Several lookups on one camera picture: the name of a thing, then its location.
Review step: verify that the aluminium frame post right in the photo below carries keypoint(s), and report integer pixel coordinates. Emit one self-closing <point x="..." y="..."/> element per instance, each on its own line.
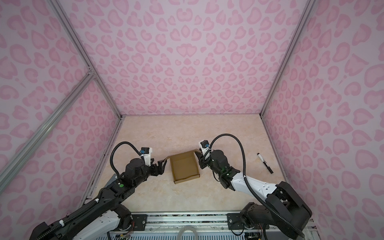
<point x="304" y="19"/>

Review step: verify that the grey whiteboard eraser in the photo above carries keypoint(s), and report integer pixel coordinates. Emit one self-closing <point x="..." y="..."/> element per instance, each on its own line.
<point x="111" y="180"/>

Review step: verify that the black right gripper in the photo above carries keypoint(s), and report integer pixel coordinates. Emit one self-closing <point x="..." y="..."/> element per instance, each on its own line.
<point x="202" y="161"/>

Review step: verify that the black marker pen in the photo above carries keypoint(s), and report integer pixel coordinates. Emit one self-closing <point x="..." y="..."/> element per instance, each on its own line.
<point x="265" y="163"/>

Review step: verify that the aluminium frame post left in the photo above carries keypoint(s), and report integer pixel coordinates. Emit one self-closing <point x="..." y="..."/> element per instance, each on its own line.
<point x="79" y="46"/>

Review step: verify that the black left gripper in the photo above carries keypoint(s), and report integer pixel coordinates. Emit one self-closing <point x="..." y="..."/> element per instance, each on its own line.
<point x="160" y="165"/>

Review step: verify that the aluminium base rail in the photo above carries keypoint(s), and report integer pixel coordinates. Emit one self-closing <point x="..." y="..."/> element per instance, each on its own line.
<point x="205" y="225"/>

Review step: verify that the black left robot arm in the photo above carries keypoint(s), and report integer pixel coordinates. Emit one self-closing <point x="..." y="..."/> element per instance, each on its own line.
<point x="109" y="198"/>

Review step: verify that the aluminium frame post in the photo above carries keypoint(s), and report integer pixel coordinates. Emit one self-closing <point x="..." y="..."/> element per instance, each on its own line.
<point x="304" y="19"/>
<point x="79" y="46"/>

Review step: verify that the brown cardboard paper box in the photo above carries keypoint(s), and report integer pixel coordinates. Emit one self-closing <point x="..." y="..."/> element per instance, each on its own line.
<point x="184" y="166"/>

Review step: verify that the diagonal aluminium frame bar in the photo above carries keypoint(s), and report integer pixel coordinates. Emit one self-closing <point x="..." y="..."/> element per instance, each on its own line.
<point x="21" y="157"/>

